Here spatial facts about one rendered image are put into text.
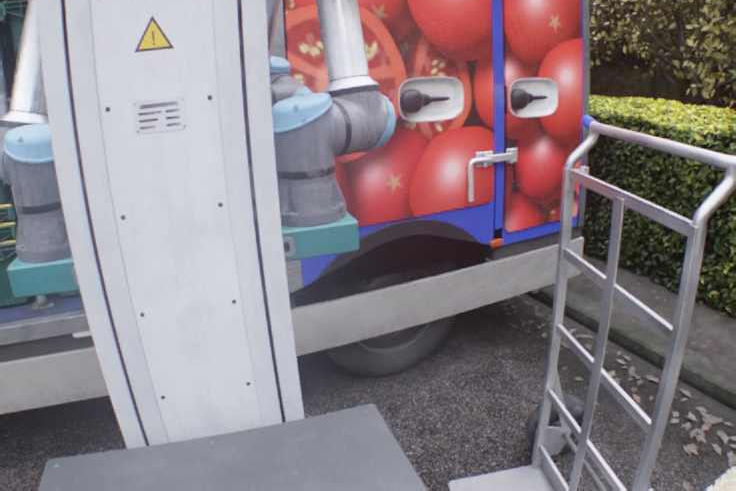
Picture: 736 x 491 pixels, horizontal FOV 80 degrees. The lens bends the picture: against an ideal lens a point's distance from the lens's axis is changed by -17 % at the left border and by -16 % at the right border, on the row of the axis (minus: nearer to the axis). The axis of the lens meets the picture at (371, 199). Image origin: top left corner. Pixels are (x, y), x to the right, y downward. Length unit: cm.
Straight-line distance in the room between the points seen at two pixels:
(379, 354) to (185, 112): 179
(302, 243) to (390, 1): 118
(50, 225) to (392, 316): 153
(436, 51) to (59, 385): 188
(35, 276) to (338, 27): 74
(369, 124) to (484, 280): 145
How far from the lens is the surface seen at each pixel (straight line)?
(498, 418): 221
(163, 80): 79
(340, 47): 104
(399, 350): 243
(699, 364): 262
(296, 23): 179
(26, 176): 97
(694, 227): 105
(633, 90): 597
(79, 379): 204
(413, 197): 201
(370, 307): 209
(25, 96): 111
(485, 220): 225
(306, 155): 94
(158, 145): 79
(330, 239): 96
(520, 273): 249
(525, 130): 229
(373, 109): 103
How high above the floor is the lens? 140
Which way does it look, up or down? 15 degrees down
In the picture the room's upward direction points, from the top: 3 degrees counter-clockwise
